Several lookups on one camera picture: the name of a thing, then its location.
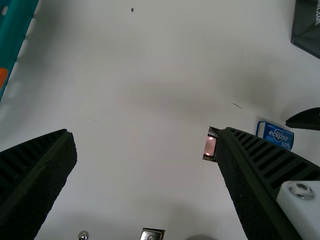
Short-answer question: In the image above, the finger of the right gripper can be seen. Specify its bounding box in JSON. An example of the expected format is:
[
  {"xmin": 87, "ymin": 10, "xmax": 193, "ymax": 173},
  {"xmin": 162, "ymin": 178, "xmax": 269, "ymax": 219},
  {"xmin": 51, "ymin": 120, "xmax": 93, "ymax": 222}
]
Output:
[{"xmin": 284, "ymin": 107, "xmax": 320, "ymax": 131}]

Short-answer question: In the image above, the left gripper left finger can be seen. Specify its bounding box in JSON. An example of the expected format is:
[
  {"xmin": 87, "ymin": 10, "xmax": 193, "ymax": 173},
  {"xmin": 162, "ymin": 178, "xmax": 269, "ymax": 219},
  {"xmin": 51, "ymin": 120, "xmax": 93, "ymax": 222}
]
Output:
[{"xmin": 0, "ymin": 128, "xmax": 77, "ymax": 240}]

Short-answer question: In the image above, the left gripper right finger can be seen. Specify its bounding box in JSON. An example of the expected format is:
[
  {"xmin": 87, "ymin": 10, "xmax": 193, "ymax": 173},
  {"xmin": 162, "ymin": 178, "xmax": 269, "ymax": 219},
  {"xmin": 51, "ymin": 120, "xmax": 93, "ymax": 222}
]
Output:
[{"xmin": 214, "ymin": 126, "xmax": 320, "ymax": 240}]

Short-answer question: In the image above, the small square scanner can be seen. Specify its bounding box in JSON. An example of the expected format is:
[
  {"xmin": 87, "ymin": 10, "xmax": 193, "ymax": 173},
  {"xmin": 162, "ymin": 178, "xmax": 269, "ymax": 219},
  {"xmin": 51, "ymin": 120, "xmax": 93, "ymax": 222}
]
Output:
[{"xmin": 201, "ymin": 126, "xmax": 221, "ymax": 162}]

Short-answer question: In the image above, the teal shopping basket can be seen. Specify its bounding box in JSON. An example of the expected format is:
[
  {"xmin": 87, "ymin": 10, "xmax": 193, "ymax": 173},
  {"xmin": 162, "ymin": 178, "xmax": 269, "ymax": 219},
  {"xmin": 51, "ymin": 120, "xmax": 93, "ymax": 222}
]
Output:
[{"xmin": 0, "ymin": 0, "xmax": 40, "ymax": 103}]

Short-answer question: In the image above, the blue rectangular tin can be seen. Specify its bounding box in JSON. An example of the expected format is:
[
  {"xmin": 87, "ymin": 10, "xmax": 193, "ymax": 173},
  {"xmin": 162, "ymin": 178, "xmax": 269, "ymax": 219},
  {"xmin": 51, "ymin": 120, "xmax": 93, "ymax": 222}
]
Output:
[{"xmin": 255, "ymin": 120, "xmax": 295, "ymax": 151}]

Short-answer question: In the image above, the dark grey bag with straps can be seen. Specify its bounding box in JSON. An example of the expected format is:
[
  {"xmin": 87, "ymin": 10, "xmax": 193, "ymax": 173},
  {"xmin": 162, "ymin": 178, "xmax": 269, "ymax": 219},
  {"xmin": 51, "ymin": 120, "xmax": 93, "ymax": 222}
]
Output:
[{"xmin": 290, "ymin": 0, "xmax": 320, "ymax": 60}]

